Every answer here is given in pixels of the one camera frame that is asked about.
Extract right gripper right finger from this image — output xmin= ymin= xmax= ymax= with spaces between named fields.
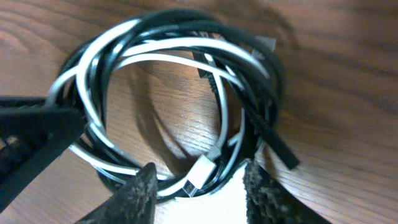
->
xmin=243 ymin=161 xmax=330 ymax=224

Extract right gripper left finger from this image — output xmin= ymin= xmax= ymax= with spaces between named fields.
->
xmin=77 ymin=162 xmax=158 ymax=224

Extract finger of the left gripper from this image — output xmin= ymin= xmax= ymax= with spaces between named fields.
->
xmin=1 ymin=95 xmax=85 ymax=211

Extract white cable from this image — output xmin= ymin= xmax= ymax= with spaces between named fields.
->
xmin=46 ymin=18 xmax=271 ymax=198

